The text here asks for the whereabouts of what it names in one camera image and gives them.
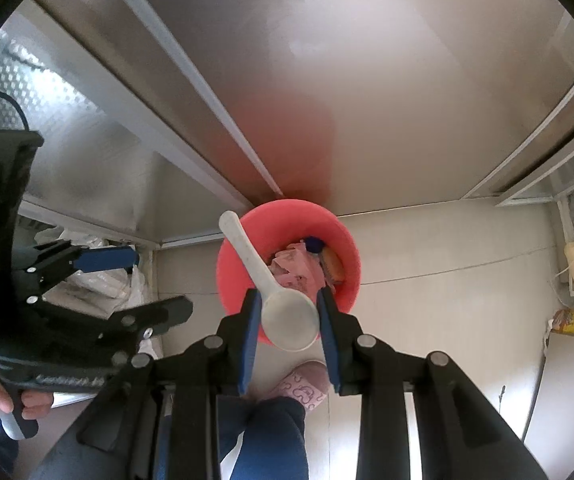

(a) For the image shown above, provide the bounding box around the pink packet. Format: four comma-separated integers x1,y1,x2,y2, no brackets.
267,242,326,294

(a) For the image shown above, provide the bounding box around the white measuring spoon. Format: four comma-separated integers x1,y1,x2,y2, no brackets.
218,210,320,352

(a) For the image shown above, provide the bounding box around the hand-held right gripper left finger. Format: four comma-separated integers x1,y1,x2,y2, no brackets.
30,289,263,480

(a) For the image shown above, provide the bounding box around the red plastic bin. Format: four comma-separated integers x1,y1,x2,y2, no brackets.
215,199,362,346

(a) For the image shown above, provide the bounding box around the person's blue trouser leg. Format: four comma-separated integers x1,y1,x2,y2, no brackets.
159,394,311,480

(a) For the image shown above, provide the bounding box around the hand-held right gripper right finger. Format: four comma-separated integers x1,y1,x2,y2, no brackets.
316,287,550,480

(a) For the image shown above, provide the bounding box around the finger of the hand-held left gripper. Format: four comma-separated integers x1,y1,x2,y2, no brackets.
28,295,194,342
24,239,141,294

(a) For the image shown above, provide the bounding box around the white plastic sack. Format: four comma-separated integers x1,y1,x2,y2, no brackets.
20,225,161,361

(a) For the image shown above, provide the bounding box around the silver cabinet door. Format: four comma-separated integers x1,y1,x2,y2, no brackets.
117,0,574,217
30,0,281,249

